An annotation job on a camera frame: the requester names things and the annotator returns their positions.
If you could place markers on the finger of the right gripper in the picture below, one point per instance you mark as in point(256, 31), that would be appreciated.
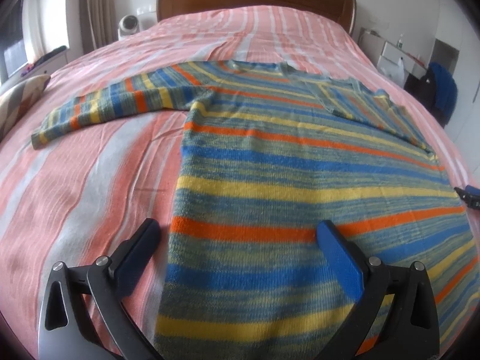
point(470, 196)

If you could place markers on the white bedside shelf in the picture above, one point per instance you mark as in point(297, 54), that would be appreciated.
point(391, 61)

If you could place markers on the pink striped bed sheet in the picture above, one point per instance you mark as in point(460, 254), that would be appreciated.
point(80, 195)

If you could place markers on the white window-side desk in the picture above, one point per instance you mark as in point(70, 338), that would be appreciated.
point(46, 65)

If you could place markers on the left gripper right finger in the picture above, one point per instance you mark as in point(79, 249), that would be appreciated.
point(411, 328)

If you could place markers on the blue cloth on chair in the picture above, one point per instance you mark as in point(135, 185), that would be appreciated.
point(446, 91)

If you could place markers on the multicolour striped knit sweater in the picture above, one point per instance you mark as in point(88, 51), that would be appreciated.
point(268, 152)

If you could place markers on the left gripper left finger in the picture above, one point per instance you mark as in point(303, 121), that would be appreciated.
point(66, 330)

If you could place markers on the beige window curtain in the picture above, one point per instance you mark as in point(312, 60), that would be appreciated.
point(97, 24)

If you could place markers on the chevron patterned pillow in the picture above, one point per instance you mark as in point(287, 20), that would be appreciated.
point(19, 99)

